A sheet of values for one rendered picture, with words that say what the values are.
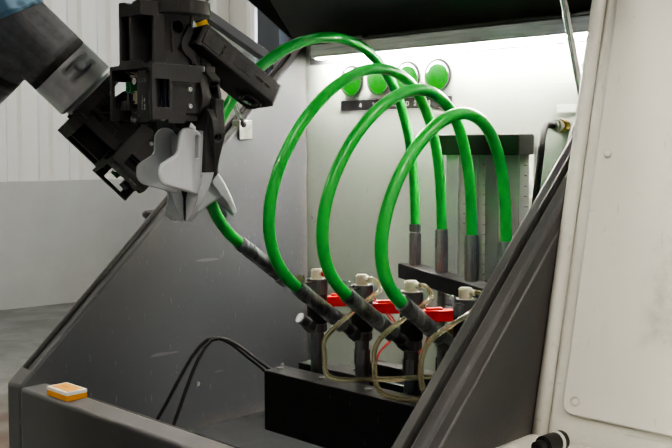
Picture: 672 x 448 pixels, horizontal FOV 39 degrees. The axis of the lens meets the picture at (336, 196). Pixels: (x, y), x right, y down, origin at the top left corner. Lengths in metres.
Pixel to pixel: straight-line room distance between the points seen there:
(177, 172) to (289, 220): 0.73
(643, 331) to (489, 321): 0.15
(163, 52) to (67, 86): 0.18
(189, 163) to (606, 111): 0.43
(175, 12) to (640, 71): 0.47
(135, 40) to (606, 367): 0.55
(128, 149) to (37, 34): 0.15
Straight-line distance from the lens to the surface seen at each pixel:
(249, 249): 1.17
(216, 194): 1.11
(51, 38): 1.08
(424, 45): 1.46
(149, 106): 0.91
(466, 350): 0.95
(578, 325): 1.01
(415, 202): 1.39
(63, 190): 8.06
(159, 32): 0.93
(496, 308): 0.98
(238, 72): 0.97
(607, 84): 1.05
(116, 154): 1.07
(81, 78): 1.08
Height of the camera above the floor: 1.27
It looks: 3 degrees down
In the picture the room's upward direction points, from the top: straight up
